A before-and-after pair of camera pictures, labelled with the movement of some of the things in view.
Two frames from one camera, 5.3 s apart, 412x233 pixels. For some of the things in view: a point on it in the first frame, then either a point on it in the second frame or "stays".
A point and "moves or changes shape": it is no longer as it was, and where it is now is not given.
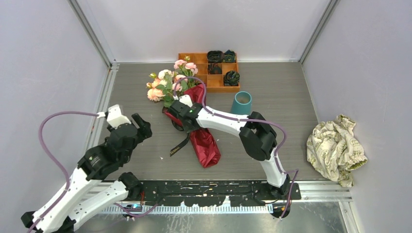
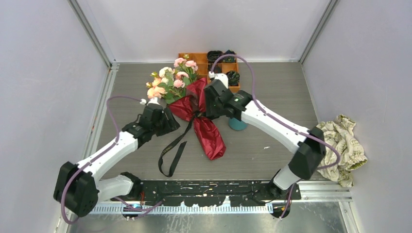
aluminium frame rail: (323, 191) stays
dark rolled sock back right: (229, 57) stays
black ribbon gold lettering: (175, 150) → (180, 151)
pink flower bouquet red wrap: (168, 86) moves or changes shape
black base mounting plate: (212, 192) stays
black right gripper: (187, 129) → (210, 110)
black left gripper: (145, 130) → (171, 124)
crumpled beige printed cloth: (332, 149) stays
